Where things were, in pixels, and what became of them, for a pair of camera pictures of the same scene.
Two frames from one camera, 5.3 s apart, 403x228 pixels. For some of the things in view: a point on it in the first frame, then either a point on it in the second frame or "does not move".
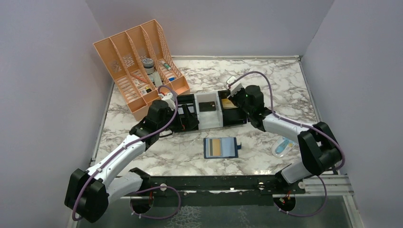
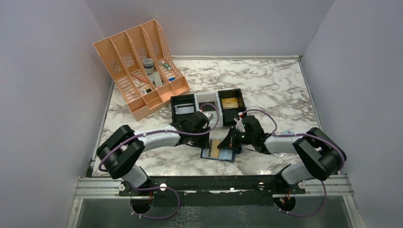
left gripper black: (183, 118) to (195, 118)
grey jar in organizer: (148, 65) does not move
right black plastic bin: (232, 114) does not move
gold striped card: (215, 147) does not move
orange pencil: (140, 78) does not move
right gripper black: (235, 107) to (233, 138)
